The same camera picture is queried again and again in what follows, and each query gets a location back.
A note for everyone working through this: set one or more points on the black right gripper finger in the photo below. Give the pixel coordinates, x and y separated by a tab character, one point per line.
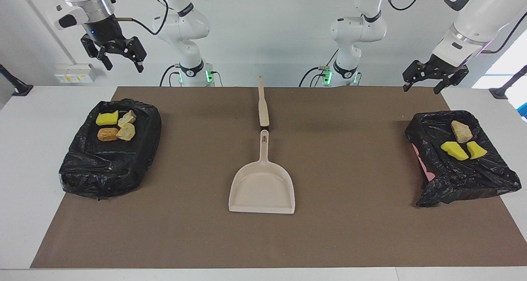
92	49
136	52

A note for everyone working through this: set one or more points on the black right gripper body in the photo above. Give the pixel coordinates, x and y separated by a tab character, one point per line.
107	34

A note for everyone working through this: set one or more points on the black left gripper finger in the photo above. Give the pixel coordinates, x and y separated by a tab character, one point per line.
451	81
413	76

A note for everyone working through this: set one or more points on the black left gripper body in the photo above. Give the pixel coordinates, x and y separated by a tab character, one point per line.
442	69

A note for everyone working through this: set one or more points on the jagged beige sponge piece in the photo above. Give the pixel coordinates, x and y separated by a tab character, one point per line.
461	131

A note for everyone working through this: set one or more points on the pointed beige sponge piece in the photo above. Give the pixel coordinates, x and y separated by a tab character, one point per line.
127	118

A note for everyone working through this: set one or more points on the curved yellow sponge piece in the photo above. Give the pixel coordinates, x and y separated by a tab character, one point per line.
454	150

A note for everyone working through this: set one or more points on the notched yellow sponge piece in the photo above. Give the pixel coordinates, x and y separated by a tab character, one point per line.
107	118

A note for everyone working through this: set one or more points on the yellow sponge with green pad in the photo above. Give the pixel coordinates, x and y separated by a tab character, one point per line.
476	150

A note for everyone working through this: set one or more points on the oval beige sponge piece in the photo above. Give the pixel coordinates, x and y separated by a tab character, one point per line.
126	132

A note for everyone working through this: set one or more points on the orange brown sponge piece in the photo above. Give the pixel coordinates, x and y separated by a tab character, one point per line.
108	134

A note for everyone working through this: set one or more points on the beige hand brush black bristles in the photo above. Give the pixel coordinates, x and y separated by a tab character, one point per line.
263	108

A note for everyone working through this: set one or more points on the beige plastic dustpan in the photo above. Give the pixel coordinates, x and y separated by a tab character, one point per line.
263	186

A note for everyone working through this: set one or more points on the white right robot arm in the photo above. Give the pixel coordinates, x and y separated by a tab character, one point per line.
181	30

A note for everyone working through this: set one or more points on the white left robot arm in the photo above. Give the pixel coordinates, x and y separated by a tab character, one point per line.
473	22

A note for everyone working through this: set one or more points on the pink plastic bin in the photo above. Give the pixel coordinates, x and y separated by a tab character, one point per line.
426	170

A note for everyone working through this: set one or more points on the black plastic trash bag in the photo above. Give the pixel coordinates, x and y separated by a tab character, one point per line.
461	178

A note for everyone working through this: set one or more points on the left black-lined bin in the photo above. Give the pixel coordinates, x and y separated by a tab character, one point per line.
111	166

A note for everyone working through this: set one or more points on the blue plastic object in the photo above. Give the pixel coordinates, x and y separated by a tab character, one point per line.
524	110

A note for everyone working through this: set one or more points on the brown table mat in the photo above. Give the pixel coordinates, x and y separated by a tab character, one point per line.
263	240

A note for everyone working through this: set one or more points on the grey wall conduit pipe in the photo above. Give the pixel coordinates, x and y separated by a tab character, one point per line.
62	46

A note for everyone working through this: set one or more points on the white wall socket box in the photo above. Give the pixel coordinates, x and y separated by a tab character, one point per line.
74	77

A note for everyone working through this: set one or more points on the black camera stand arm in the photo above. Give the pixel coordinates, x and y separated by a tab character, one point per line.
16	87
504	89

